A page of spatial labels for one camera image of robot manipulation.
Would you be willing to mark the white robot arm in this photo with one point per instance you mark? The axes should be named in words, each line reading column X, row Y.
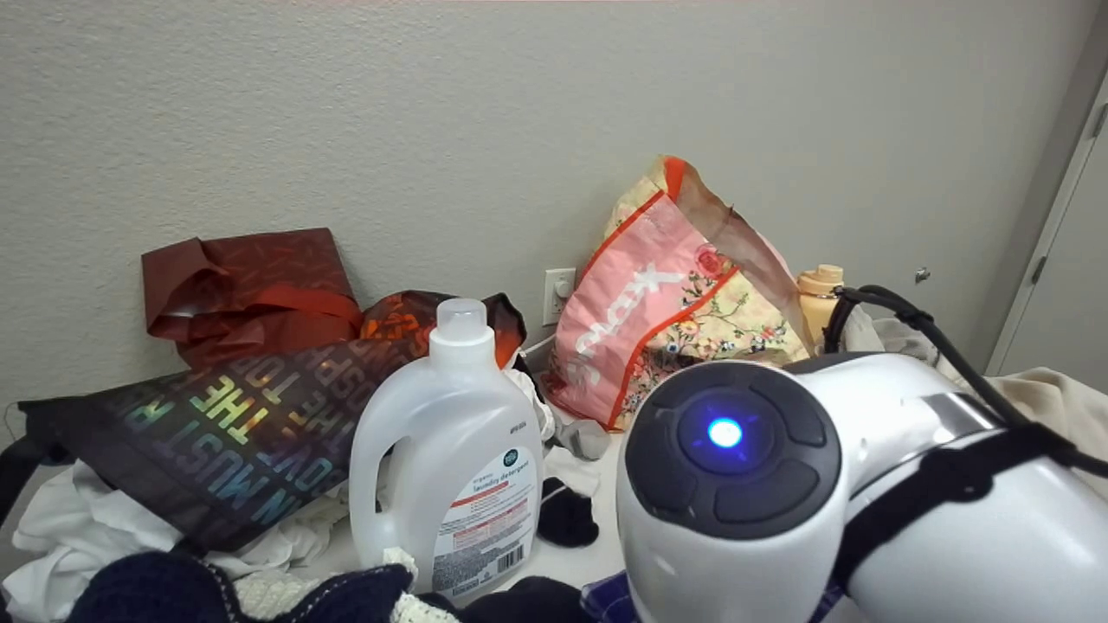
column 764, row 492

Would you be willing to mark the navy blue garment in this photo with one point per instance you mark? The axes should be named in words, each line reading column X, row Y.
column 186, row 589

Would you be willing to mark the floral pink tote bag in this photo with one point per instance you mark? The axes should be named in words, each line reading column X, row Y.
column 676, row 280

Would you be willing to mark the orange patterned bag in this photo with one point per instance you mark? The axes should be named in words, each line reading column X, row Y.
column 409, row 318

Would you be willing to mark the white detergent jug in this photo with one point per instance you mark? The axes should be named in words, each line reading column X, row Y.
column 450, row 463

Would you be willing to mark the black sock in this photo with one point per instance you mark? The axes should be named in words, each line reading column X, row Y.
column 565, row 517

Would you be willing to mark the yellow plastic bottle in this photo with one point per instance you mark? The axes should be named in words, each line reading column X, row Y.
column 820, row 295

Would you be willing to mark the dark red paper bag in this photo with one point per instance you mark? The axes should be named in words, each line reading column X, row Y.
column 249, row 295

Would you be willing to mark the black lettered tote bag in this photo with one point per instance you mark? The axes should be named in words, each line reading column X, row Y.
column 226, row 451

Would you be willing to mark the white door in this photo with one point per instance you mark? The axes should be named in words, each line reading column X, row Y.
column 1062, row 306

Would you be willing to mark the white crumpled cloth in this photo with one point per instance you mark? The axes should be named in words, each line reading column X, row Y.
column 75, row 527

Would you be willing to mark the white wall outlet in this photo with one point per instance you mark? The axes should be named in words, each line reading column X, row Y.
column 558, row 283

